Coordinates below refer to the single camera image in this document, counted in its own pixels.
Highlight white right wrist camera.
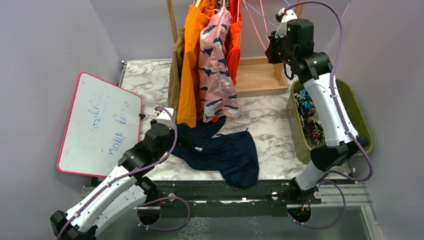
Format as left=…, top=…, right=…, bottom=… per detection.
left=272, top=8, right=298, bottom=38

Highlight red orange shorts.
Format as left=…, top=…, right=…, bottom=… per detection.
left=225, top=0, right=243, bottom=85

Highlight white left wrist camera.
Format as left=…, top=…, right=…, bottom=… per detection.
left=154, top=107, right=175, bottom=130

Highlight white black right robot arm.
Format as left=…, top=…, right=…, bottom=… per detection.
left=265, top=13, right=369, bottom=204

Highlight navy blue shorts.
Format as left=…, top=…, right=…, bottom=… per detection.
left=172, top=116, right=259, bottom=189

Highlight light blue wire hanger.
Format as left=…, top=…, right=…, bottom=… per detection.
left=243, top=0, right=278, bottom=28

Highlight wooden clothes rack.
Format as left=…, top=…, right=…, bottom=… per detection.
left=166, top=0, right=309, bottom=98

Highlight pink framed whiteboard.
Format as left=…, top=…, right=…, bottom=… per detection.
left=56, top=72, right=143, bottom=177

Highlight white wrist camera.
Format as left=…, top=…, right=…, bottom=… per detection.
left=272, top=8, right=298, bottom=38
left=154, top=107, right=175, bottom=130

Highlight pink wire hanger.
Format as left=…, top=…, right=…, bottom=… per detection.
left=242, top=0, right=269, bottom=51

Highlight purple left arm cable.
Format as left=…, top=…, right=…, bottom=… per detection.
left=56, top=105, right=191, bottom=240

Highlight pink shark print shorts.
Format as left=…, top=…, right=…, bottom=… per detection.
left=198, top=6, right=239, bottom=123

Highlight colourful comic print shorts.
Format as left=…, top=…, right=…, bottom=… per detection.
left=294, top=89, right=325, bottom=147

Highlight olive green plastic basket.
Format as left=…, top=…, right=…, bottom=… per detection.
left=286, top=79, right=374, bottom=164

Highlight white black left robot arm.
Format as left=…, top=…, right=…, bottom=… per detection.
left=50, top=123, right=178, bottom=240

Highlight tan brown shorts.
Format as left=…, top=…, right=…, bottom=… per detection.
left=167, top=27, right=185, bottom=111

